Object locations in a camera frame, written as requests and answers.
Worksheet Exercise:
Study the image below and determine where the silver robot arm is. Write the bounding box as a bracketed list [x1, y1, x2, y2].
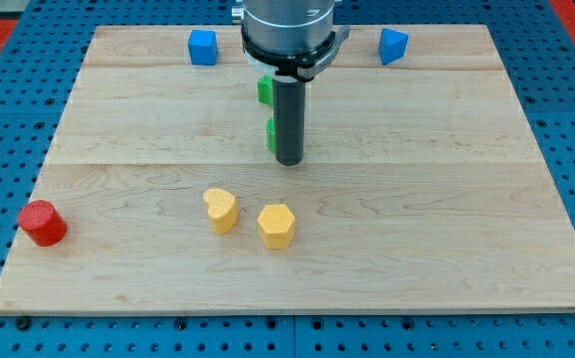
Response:
[231, 0, 350, 83]

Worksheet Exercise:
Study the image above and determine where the yellow hexagon block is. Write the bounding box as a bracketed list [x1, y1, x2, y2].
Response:
[257, 204, 295, 250]

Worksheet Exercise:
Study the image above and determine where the yellow heart block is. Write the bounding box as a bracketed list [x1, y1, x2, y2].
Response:
[203, 188, 239, 235]

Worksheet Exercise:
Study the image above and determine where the green block lower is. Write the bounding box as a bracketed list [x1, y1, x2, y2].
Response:
[266, 117, 276, 153]

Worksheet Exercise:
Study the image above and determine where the green block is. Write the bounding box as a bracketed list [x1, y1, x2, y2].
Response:
[257, 75, 274, 106]
[266, 117, 276, 153]

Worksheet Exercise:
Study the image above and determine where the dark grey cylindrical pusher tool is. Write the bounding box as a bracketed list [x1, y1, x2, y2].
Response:
[273, 80, 305, 166]

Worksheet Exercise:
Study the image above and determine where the green block upper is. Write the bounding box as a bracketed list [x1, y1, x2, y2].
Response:
[257, 75, 274, 106]

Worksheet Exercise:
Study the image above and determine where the wooden board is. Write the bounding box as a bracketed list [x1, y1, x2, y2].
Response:
[0, 25, 575, 316]

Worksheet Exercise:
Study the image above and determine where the blue cube block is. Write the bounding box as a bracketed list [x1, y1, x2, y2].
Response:
[187, 29, 218, 66]

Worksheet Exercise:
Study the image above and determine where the blue triangular block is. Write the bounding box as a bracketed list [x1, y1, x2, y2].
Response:
[378, 28, 409, 66]

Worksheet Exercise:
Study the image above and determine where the red cylinder block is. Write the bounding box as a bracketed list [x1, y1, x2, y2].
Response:
[17, 200, 68, 247]

